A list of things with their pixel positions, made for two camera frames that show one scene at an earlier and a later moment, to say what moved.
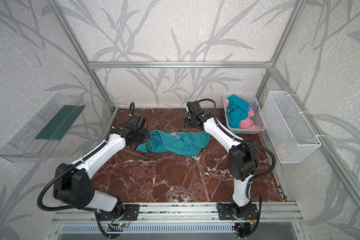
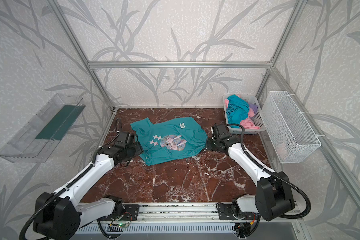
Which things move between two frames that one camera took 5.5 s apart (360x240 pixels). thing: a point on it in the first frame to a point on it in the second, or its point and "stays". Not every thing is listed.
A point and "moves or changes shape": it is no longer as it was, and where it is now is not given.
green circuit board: (122, 225) stays
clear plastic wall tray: (37, 141) stays
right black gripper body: (190, 122) to (214, 141)
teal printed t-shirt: (187, 144) moves or changes shape
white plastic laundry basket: (258, 116) stays
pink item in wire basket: (281, 151) stays
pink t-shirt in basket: (245, 123) stays
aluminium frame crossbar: (180, 64) stays
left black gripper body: (142, 139) to (133, 145)
